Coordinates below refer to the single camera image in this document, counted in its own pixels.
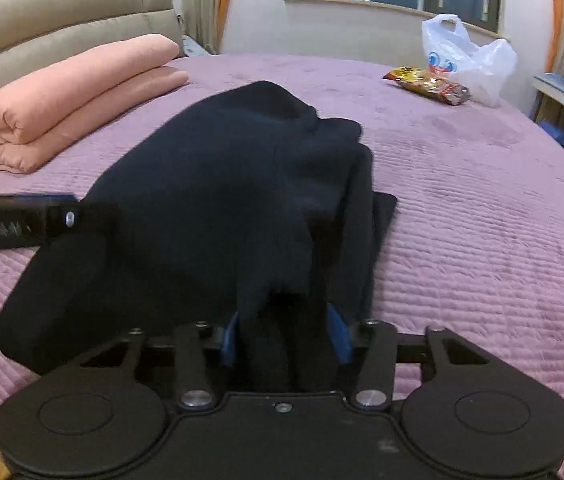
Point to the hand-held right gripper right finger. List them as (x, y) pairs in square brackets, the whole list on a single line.
[(339, 337)]

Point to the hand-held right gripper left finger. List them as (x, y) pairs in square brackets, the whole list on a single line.
[(230, 342)]

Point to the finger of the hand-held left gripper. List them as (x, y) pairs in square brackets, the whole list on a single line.
[(22, 215)]

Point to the dark navy striped hoodie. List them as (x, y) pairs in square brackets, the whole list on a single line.
[(212, 185)]

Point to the folded pink blanket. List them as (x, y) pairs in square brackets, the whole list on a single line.
[(72, 95)]

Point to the bed with purple bedspread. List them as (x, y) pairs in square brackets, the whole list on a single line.
[(461, 240)]

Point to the beige padded headboard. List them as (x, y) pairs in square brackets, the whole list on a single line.
[(37, 15)]

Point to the white patterned bedside item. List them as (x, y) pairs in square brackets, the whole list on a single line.
[(197, 47)]

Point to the colourful snack packet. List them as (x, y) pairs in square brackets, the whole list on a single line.
[(429, 85)]

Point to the blue stool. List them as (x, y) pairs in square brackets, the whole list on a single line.
[(559, 137)]

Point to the white printed plastic bag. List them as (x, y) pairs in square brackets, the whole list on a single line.
[(481, 65)]

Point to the white windowsill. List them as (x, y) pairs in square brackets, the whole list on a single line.
[(386, 10)]

